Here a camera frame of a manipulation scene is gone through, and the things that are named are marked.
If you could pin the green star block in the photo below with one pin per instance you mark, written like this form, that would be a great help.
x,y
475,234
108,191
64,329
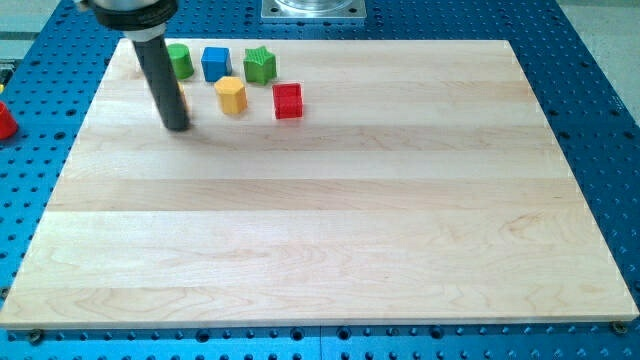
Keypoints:
x,y
259,65

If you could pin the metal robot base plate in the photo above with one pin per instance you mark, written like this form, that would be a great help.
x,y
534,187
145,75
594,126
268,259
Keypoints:
x,y
313,9

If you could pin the green cylinder block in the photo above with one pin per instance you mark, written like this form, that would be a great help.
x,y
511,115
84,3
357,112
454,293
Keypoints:
x,y
181,60

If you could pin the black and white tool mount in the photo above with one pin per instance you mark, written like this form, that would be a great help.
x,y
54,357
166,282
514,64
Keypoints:
x,y
138,20

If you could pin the yellow hexagon block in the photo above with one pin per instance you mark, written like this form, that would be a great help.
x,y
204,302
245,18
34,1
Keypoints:
x,y
231,95

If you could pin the yellow block behind rod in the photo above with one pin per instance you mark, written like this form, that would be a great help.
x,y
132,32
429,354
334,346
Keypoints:
x,y
183,96

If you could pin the wooden board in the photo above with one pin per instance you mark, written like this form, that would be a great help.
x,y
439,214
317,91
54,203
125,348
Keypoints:
x,y
422,185

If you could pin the red star block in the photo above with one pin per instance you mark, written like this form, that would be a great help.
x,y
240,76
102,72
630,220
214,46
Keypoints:
x,y
288,101

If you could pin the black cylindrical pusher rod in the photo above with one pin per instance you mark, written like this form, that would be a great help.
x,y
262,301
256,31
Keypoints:
x,y
155,62

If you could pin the blue cube block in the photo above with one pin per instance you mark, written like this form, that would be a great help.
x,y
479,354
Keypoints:
x,y
216,63

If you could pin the red block off board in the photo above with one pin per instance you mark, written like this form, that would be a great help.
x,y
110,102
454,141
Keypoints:
x,y
8,124

